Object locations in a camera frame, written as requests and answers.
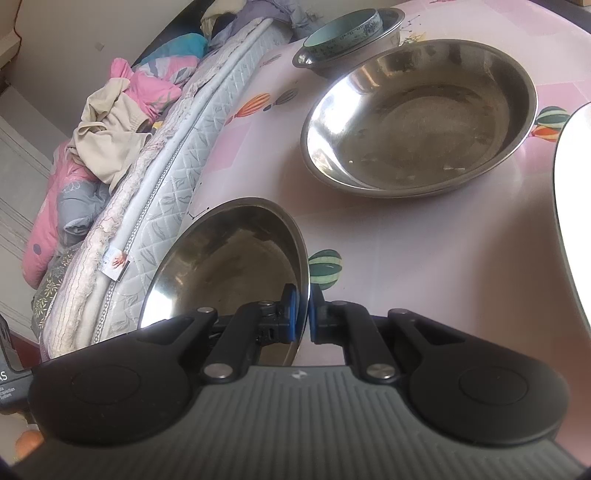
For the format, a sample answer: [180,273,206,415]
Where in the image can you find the large steel plate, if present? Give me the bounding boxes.
[138,197,311,366]
[301,39,538,198]

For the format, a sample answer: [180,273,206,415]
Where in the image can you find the steel bowl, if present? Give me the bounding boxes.
[291,6,408,80]

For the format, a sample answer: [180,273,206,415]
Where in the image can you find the teal ceramic bowl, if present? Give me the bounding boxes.
[304,9,383,60]

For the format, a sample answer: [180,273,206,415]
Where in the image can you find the person left hand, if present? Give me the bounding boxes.
[15,429,44,461]

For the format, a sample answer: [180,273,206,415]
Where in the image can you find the white quilted mattress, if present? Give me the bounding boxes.
[39,19,291,360]

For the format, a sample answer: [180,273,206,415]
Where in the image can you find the pink floral blanket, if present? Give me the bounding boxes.
[22,58,189,289]

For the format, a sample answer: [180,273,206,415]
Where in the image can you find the beige clothing pile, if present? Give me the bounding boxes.
[67,78,150,191]

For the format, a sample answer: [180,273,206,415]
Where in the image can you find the teal patterned pillow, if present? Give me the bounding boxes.
[132,33,208,84]

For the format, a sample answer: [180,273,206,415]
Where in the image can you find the purple grey clothes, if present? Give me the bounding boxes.
[200,0,322,49]

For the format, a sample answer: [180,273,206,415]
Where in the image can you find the black headboard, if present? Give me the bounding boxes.
[131,0,213,66]

